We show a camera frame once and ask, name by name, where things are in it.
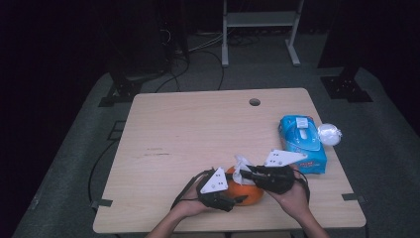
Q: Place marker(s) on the clear plastic ball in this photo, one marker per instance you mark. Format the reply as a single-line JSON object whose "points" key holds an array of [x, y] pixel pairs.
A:
{"points": [[329, 134]]}

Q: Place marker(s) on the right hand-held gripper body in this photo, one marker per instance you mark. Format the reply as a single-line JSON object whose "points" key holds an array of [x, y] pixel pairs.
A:
{"points": [[279, 178]]}

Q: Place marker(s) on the blue wet wipes pack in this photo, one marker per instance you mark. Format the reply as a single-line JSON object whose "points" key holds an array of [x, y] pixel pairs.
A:
{"points": [[303, 132]]}

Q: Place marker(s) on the person's left hand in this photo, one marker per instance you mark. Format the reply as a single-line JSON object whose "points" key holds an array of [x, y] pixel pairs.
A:
{"points": [[189, 206]]}

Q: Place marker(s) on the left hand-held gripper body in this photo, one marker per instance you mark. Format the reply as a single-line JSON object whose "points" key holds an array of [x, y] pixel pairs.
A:
{"points": [[214, 185]]}

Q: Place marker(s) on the white wet wipe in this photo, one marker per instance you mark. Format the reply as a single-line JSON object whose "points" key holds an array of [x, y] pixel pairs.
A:
{"points": [[240, 163]]}

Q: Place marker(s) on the black tape strip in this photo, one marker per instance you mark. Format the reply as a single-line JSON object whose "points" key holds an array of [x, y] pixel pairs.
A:
{"points": [[353, 197], [101, 203]]}

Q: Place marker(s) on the pale metal stand frame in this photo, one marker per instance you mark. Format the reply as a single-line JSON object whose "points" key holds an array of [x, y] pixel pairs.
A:
{"points": [[259, 19]]}

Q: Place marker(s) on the large round orange fruit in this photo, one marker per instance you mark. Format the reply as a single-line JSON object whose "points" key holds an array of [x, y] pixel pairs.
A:
{"points": [[251, 195]]}

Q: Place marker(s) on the black stand base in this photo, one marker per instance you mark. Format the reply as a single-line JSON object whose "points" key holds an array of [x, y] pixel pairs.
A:
{"points": [[346, 89], [124, 91]]}

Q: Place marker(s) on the person's right hand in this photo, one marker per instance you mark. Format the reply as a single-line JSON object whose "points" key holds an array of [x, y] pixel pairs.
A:
{"points": [[294, 200]]}

